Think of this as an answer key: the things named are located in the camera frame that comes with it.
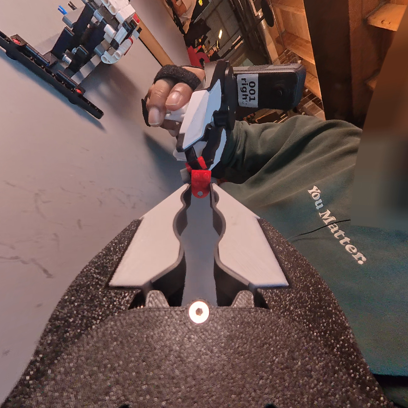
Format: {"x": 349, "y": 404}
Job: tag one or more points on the black white toy brick model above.
{"x": 79, "y": 41}

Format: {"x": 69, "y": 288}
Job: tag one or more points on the person's right hand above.
{"x": 165, "y": 95}

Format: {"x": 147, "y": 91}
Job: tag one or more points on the red letter sign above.
{"x": 200, "y": 55}

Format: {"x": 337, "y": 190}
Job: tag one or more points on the red toy brick piece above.
{"x": 200, "y": 181}

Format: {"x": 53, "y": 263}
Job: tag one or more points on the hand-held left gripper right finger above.
{"x": 248, "y": 251}

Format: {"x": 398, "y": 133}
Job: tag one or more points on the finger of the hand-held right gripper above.
{"x": 222, "y": 148}
{"x": 199, "y": 118}

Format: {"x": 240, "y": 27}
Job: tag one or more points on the person's right forearm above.
{"x": 287, "y": 143}

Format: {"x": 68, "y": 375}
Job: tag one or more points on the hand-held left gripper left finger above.
{"x": 149, "y": 251}

